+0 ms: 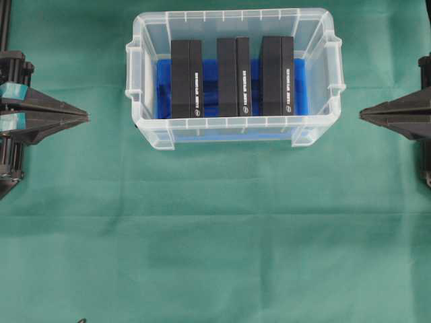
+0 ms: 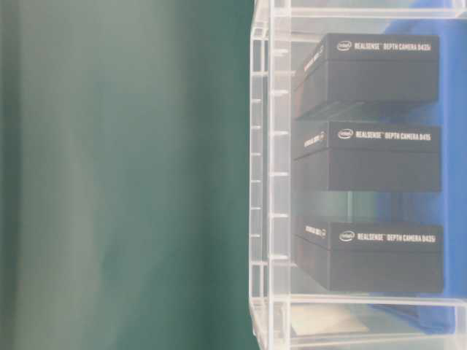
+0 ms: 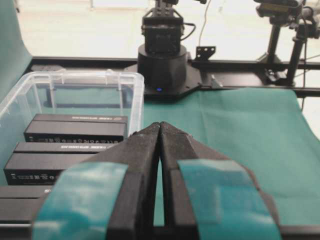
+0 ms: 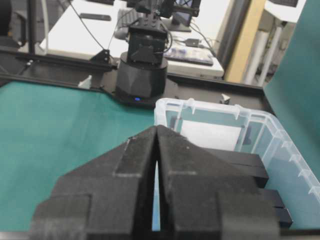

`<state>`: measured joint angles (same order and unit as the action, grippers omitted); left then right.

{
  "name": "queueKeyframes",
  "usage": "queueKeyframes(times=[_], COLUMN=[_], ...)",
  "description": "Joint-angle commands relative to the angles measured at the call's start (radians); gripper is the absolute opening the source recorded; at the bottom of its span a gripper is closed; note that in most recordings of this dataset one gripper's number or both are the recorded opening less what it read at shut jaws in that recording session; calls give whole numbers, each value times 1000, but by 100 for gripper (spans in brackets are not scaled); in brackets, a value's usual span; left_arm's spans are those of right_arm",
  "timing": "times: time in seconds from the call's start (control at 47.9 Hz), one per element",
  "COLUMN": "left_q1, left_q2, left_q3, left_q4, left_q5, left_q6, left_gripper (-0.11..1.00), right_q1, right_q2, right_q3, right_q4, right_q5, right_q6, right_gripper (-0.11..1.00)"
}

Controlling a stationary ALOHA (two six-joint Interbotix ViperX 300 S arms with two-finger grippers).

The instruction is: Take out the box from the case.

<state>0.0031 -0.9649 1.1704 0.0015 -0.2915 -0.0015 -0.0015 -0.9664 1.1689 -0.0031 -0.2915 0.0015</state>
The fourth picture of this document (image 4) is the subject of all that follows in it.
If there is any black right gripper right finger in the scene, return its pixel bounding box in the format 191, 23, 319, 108
156, 125, 280, 240

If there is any black keyboard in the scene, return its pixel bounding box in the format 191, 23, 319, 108
163, 47, 214, 67

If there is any white paper label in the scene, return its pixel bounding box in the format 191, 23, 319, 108
180, 120, 242, 151

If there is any white desk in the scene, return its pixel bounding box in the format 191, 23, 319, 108
39, 0, 225, 78

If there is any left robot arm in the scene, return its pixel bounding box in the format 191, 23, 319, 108
114, 0, 174, 107

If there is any clear plastic storage case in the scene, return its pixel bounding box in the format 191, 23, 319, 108
154, 98, 320, 230

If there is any black box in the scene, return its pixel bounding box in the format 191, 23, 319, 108
204, 148, 269, 189
259, 188, 293, 229

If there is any black table frame rail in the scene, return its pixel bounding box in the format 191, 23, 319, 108
0, 47, 274, 113

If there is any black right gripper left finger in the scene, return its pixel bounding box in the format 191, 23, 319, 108
29, 127, 157, 240

